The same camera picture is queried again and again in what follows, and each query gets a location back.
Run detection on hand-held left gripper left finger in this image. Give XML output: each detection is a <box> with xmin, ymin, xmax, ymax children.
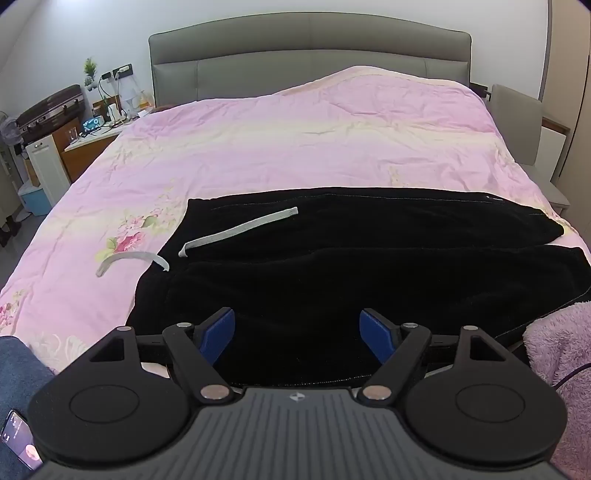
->
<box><xmin>87</xmin><ymin>307</ymin><xmax>237</xmax><ymax>402</ymax></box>

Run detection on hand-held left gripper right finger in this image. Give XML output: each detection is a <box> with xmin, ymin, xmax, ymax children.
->
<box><xmin>359</xmin><ymin>308</ymin><xmax>509</xmax><ymax>403</ymax></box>

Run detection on black pants with grey drawstring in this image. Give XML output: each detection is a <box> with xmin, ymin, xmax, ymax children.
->
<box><xmin>95</xmin><ymin>187</ymin><xmax>591</xmax><ymax>389</ymax></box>

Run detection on pink fluffy garment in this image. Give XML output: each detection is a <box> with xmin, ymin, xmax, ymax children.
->
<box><xmin>523</xmin><ymin>302</ymin><xmax>591</xmax><ymax>480</ymax></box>

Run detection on person's leg in jeans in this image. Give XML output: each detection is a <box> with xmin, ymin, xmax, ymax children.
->
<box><xmin>0</xmin><ymin>336</ymin><xmax>57</xmax><ymax>480</ymax></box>

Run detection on pink floral blanket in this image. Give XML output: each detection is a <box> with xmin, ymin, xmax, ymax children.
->
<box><xmin>0</xmin><ymin>65</ymin><xmax>591</xmax><ymax>376</ymax></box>

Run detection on wooden nightstand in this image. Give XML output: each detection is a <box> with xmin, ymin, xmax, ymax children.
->
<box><xmin>60</xmin><ymin>124</ymin><xmax>124</xmax><ymax>184</ymax></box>

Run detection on smartphone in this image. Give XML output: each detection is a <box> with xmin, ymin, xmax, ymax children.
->
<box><xmin>0</xmin><ymin>410</ymin><xmax>44</xmax><ymax>472</ymax></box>

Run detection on blue bin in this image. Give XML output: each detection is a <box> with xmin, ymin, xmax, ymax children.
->
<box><xmin>18</xmin><ymin>182</ymin><xmax>52</xmax><ymax>217</ymax></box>

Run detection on black shoes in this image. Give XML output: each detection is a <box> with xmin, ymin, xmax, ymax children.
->
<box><xmin>0</xmin><ymin>216</ymin><xmax>20</xmax><ymax>247</ymax></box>

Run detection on white cabinet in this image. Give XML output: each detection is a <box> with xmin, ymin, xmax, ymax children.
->
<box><xmin>25</xmin><ymin>134</ymin><xmax>73</xmax><ymax>206</ymax></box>

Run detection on grey upholstered chair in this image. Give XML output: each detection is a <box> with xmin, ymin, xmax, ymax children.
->
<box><xmin>488</xmin><ymin>84</ymin><xmax>544</xmax><ymax>168</ymax></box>

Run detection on white nightstand with wood top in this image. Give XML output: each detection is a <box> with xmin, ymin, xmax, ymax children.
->
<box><xmin>540</xmin><ymin>116</ymin><xmax>571</xmax><ymax>186</ymax></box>

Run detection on dark brown suitcase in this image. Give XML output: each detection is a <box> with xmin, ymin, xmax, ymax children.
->
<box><xmin>16</xmin><ymin>84</ymin><xmax>86</xmax><ymax>145</ymax></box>

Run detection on standing fan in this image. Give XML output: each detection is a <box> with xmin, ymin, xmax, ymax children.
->
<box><xmin>0</xmin><ymin>111</ymin><xmax>20</xmax><ymax>153</ymax></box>

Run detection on black cable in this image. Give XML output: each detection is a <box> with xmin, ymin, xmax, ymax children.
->
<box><xmin>549</xmin><ymin>360</ymin><xmax>591</xmax><ymax>389</ymax></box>

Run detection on black wall socket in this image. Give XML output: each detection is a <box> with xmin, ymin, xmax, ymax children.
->
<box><xmin>100</xmin><ymin>64</ymin><xmax>134</xmax><ymax>84</ymax></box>

